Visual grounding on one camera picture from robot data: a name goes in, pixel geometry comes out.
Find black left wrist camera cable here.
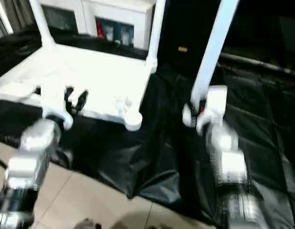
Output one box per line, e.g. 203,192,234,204
23,87,42,98

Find red bottle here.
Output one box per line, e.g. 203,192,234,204
96,21,104,38

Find white cabinet with glass doors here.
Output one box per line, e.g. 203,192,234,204
40,0,155,50

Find long dark metal rod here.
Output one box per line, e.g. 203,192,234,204
220,53,295,77

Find white plastic table top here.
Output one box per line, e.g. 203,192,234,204
0,42,158,132

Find white plastic table leg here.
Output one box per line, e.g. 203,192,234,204
29,0,56,48
182,0,240,127
146,0,167,70

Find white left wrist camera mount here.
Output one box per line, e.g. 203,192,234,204
40,84,74,131

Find white window frame post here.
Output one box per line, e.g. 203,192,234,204
0,0,14,34

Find black plastic mat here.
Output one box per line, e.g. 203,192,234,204
0,28,295,229

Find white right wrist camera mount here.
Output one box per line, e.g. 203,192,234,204
196,85,228,136

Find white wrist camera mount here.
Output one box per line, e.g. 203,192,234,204
196,85,228,136
40,84,74,131

